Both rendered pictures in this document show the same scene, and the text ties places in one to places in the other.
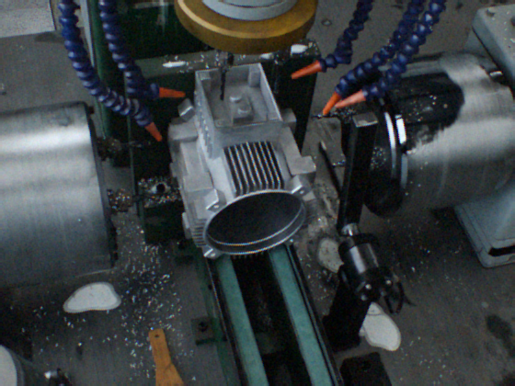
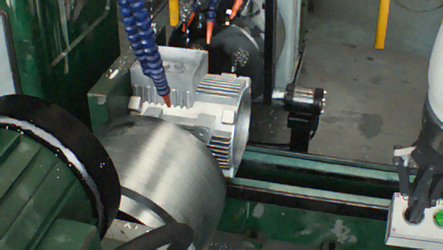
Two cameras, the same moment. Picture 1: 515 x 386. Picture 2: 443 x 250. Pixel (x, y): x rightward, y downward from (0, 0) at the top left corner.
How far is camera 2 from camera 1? 81 cm
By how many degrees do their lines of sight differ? 42
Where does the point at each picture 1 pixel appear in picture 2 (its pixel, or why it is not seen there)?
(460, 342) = (330, 135)
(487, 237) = (282, 86)
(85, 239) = (217, 183)
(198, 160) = (181, 118)
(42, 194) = (181, 165)
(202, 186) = (210, 119)
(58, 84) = not seen: outside the picture
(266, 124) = (204, 58)
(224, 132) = (194, 75)
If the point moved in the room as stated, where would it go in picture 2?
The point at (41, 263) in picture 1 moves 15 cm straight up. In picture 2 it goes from (211, 224) to (210, 141)
